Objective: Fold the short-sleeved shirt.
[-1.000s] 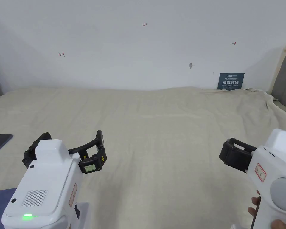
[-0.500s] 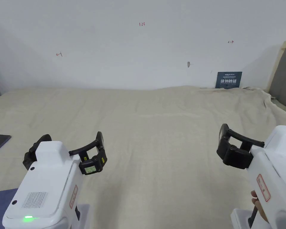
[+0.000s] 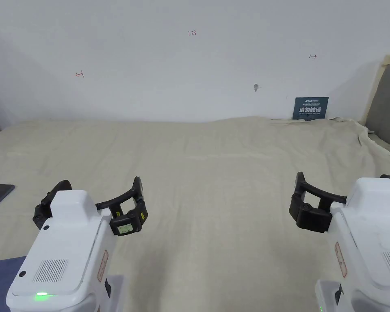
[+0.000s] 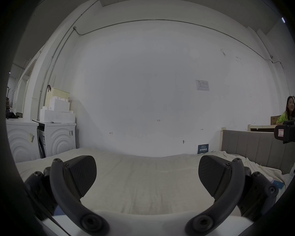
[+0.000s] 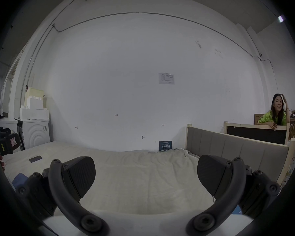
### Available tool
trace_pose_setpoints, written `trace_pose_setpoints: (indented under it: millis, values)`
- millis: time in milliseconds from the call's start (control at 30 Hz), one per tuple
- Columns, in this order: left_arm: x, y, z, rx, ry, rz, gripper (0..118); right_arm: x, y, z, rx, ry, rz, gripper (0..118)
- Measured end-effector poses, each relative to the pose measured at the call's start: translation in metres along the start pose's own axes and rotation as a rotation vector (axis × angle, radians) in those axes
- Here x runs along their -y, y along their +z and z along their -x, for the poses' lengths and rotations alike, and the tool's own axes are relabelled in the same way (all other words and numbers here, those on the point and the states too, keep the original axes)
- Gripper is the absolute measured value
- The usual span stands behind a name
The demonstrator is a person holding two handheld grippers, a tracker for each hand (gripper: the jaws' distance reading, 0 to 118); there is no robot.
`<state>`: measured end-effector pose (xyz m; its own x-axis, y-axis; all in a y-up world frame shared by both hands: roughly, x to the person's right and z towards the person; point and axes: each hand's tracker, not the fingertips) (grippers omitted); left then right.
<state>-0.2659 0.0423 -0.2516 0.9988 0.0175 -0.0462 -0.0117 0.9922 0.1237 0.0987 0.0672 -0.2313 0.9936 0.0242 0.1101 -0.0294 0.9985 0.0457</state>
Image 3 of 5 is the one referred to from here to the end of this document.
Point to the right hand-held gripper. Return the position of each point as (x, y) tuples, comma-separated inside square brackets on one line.
[(370, 243)]

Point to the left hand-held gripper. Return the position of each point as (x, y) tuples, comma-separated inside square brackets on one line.
[(65, 253)]

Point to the dark blue sign card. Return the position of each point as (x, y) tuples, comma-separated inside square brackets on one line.
[(310, 109)]

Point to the grey padded headboard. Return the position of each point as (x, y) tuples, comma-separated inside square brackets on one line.
[(386, 104)]

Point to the dark blue garment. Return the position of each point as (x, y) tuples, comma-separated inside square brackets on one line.
[(1, 282)]

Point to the bed with beige sheet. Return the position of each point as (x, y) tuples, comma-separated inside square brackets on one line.
[(208, 169)]

